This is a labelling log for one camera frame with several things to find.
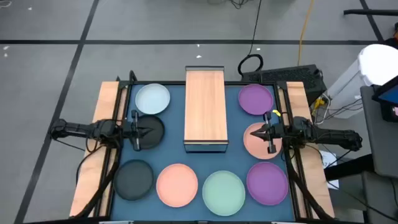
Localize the black base beam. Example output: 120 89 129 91
323 154 376 181

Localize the salmon pink plate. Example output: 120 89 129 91
155 163 199 208
243 122 283 161

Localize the grey cart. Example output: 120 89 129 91
360 85 398 178

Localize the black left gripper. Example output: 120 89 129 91
123 109 154 152

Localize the long black cable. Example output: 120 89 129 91
237 0 264 77

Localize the black plate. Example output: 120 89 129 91
136 114 165 151
113 159 155 202

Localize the yellow power plug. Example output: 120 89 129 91
313 96 330 110

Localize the black cable tangle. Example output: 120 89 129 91
207 0 254 9

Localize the tablet screen with black frame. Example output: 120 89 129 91
371 76 398 123

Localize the black computer case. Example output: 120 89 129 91
241 64 328 106

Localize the blue table mat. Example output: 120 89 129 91
110 83 295 222

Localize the black metal table frame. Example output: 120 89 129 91
93 70 312 222

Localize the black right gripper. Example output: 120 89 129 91
250 111 287 154

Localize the purple plate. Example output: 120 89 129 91
246 161 289 207
238 83 274 116

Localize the white cylindrical bin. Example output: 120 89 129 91
326 43 398 119

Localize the white paper sheet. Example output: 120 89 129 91
318 150 340 189

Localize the yellow cable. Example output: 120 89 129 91
297 0 315 67

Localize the light blue plate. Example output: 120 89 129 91
134 83 171 115

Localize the mint green plate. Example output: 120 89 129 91
201 170 246 217

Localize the black bar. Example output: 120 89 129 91
343 9 398 16

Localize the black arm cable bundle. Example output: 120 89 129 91
73 146 122 218
284 149 332 220

